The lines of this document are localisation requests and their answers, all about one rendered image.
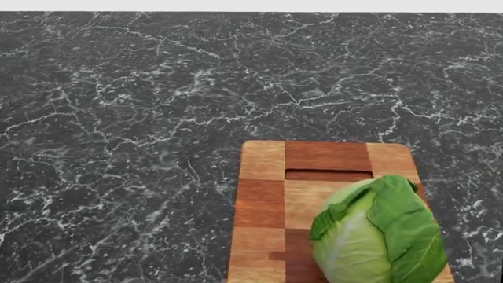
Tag checkered wooden cutting board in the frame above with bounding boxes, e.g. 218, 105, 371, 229
226, 139, 456, 283

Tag green cabbage head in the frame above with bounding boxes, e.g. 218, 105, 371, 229
309, 175, 449, 283

